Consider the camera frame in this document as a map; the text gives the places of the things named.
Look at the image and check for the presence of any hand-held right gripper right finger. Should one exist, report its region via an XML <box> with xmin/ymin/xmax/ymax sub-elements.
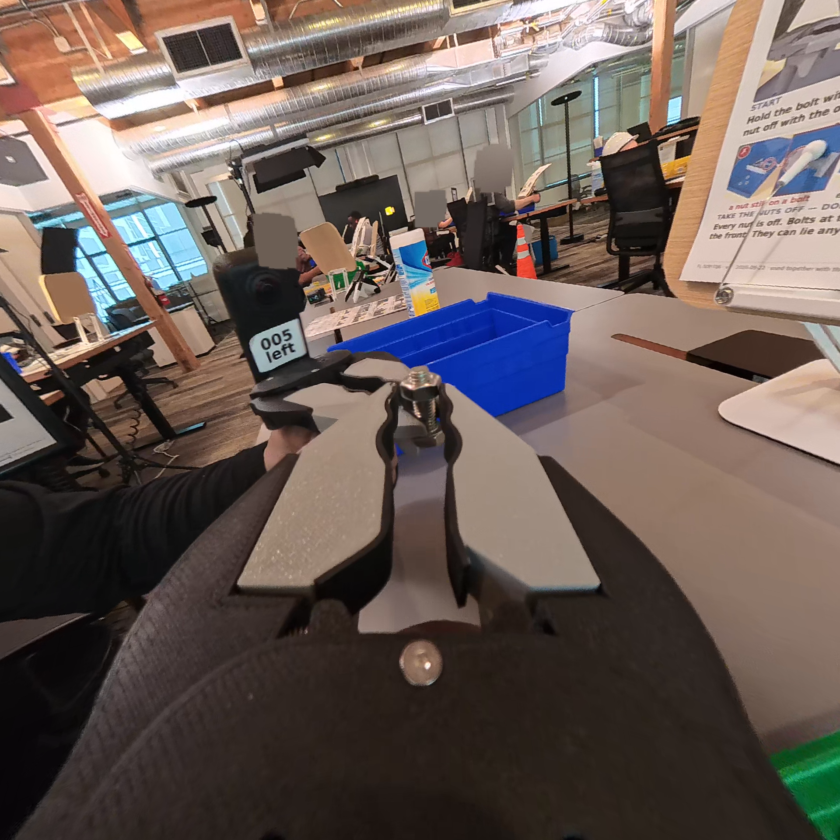
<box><xmin>443</xmin><ymin>384</ymin><xmax>602</xmax><ymax>613</ymax></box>

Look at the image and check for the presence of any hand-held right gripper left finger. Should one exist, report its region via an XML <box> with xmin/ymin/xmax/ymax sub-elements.
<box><xmin>236</xmin><ymin>384</ymin><xmax>400</xmax><ymax>611</ymax></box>

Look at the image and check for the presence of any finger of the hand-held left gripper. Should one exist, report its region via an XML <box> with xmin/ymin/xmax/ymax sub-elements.
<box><xmin>340</xmin><ymin>358</ymin><xmax>411</xmax><ymax>393</ymax></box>
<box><xmin>298</xmin><ymin>385</ymin><xmax>380</xmax><ymax>434</ymax></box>

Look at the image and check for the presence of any steel hex nut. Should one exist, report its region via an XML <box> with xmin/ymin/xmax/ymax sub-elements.
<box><xmin>397</xmin><ymin>381</ymin><xmax>448</xmax><ymax>416</ymax></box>

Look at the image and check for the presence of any steel hex bolt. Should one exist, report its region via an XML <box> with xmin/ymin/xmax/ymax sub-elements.
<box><xmin>397</xmin><ymin>367</ymin><xmax>448</xmax><ymax>449</ymax></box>

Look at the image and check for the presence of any blue plastic bin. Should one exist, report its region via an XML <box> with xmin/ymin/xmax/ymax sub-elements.
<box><xmin>327</xmin><ymin>292</ymin><xmax>575</xmax><ymax>417</ymax></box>

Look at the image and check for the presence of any green plastic bin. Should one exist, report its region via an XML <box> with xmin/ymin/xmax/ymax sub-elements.
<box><xmin>769</xmin><ymin>731</ymin><xmax>840</xmax><ymax>840</ymax></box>

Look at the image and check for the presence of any person's left forearm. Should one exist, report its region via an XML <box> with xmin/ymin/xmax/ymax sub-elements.
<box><xmin>0</xmin><ymin>441</ymin><xmax>271</xmax><ymax>623</ymax></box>

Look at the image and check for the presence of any person's left hand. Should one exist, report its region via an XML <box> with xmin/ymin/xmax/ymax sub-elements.
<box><xmin>262</xmin><ymin>425</ymin><xmax>320</xmax><ymax>473</ymax></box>

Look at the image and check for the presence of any printed paper strip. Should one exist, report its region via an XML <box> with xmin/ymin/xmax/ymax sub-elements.
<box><xmin>302</xmin><ymin>294</ymin><xmax>409</xmax><ymax>332</ymax></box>

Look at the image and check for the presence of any white disinfecting wipes canister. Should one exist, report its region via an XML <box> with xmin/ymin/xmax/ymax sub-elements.
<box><xmin>389</xmin><ymin>230</ymin><xmax>439</xmax><ymax>318</ymax></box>

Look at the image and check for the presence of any wooden board stand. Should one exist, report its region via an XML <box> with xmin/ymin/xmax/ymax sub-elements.
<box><xmin>298</xmin><ymin>222</ymin><xmax>358</xmax><ymax>277</ymax></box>

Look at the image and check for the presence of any black softbox light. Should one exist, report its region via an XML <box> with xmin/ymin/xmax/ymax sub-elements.
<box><xmin>241</xmin><ymin>144</ymin><xmax>327</xmax><ymax>194</ymax></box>

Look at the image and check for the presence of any framed marker sign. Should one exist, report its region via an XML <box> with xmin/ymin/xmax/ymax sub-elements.
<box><xmin>0</xmin><ymin>354</ymin><xmax>83</xmax><ymax>479</ymax></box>

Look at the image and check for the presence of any black floor lamp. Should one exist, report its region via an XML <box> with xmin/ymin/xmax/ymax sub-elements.
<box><xmin>550</xmin><ymin>91</ymin><xmax>585</xmax><ymax>245</ymax></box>

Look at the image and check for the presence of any black office chair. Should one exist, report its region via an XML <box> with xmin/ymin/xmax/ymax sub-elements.
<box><xmin>598</xmin><ymin>117</ymin><xmax>700</xmax><ymax>293</ymax></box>

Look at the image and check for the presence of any printed instruction sheet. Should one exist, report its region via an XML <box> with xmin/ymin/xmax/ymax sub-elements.
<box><xmin>679</xmin><ymin>0</ymin><xmax>840</xmax><ymax>290</ymax></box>

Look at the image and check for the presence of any black wall screen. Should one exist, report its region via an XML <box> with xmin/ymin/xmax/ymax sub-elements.
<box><xmin>318</xmin><ymin>176</ymin><xmax>404</xmax><ymax>234</ymax></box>

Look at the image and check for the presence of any silver air duct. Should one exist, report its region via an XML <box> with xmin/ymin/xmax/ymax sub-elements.
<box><xmin>115</xmin><ymin>52</ymin><xmax>526</xmax><ymax>175</ymax></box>
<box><xmin>72</xmin><ymin>0</ymin><xmax>454</xmax><ymax>119</ymax></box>

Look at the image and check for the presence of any dark desk cable cover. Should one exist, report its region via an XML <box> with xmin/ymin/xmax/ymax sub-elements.
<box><xmin>612</xmin><ymin>329</ymin><xmax>821</xmax><ymax>382</ymax></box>

